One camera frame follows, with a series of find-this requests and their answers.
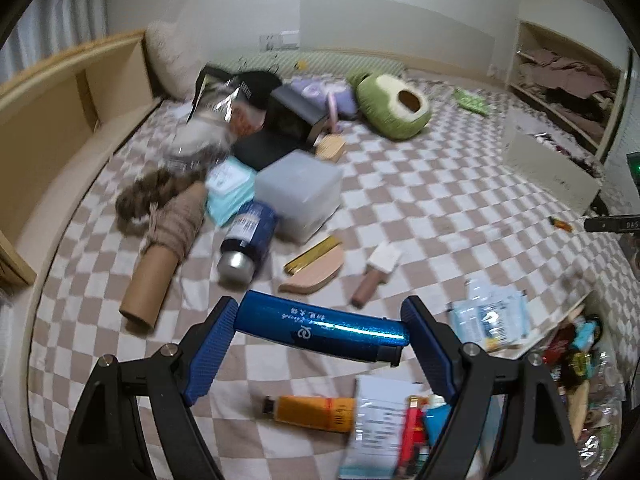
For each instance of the pile of clothes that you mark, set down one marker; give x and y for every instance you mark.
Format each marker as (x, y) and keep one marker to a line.
(565, 75)

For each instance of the purple plush toy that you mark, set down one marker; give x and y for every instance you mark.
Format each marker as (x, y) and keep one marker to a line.
(315, 92)

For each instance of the yellow red lighter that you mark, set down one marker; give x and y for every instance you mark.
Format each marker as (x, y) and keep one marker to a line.
(560, 223)

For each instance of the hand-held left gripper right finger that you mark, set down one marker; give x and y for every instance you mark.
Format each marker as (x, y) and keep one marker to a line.
(432, 360)

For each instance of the grey curtain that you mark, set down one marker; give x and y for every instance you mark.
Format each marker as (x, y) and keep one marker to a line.
(60, 15)

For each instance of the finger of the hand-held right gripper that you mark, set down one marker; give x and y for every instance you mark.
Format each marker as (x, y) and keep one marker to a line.
(612, 223)

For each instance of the white wall socket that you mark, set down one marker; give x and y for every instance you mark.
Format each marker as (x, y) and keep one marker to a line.
(280, 38)

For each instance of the white fluffy pillow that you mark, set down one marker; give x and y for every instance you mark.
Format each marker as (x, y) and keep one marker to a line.
(172, 57)

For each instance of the white cardboard box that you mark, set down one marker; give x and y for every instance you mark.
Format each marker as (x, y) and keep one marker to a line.
(545, 327)

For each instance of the black flat box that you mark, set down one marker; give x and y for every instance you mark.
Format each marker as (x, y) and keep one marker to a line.
(262, 152)

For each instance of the white blue medicine sachet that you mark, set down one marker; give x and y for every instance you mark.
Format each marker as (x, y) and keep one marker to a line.
(470, 317)
(507, 312)

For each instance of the blue packet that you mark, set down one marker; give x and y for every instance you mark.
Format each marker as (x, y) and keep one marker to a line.
(439, 417)

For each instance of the pile of small dark items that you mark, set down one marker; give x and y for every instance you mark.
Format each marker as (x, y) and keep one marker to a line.
(565, 147)

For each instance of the white headboard panel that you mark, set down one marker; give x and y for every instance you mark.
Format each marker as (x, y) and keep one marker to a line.
(395, 25)

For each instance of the wooden wardrobe shelf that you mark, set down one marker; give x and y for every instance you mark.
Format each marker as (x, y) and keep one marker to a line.
(617, 100)

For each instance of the pink round mirror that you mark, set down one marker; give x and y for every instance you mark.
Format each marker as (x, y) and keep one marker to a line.
(333, 110)

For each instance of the cardboard tube with twine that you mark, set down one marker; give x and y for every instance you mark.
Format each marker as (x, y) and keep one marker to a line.
(157, 265)

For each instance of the clear plastic snack bag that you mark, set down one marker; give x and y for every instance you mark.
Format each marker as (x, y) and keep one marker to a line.
(220, 105)

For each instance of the orange tube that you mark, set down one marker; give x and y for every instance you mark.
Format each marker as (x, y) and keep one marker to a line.
(310, 412)

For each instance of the wooden bedside shelf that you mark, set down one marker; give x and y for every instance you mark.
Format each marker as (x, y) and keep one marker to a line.
(65, 110)

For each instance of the wooden oval block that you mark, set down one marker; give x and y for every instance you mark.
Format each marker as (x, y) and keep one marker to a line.
(330, 148)

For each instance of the black cube box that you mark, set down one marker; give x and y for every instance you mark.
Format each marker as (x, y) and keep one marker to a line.
(295, 115)

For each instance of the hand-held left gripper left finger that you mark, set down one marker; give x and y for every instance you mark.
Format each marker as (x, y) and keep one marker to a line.
(210, 355)

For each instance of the black round tin gold emblem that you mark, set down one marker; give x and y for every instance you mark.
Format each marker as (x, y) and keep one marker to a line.
(575, 364)

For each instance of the checkered bed sheet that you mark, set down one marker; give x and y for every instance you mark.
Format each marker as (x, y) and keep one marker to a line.
(425, 195)

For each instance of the teal wet wipes pack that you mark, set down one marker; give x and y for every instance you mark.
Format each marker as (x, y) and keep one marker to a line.
(227, 187)

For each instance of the avocado plush toy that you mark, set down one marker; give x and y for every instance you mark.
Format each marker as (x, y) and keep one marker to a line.
(385, 110)

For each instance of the white shoe box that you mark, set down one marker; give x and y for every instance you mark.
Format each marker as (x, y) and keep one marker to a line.
(550, 175)

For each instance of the large wooden comb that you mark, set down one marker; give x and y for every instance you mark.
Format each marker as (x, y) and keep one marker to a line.
(578, 407)

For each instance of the white paper packet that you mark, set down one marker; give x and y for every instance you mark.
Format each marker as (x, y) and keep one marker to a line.
(377, 420)

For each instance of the translucent plastic box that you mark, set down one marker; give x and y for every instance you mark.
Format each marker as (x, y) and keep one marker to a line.
(300, 195)

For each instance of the brown fur scarf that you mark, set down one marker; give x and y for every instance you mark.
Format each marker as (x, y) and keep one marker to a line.
(147, 195)

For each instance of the gold bar case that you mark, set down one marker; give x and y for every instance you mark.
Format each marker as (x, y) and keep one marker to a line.
(312, 256)

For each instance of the green packet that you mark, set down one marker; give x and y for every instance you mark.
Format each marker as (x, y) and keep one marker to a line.
(470, 101)

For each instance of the blue bottle silver cap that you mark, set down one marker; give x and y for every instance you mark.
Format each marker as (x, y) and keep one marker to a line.
(247, 237)

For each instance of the blue metallic tube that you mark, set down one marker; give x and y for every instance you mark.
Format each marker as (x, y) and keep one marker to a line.
(320, 330)

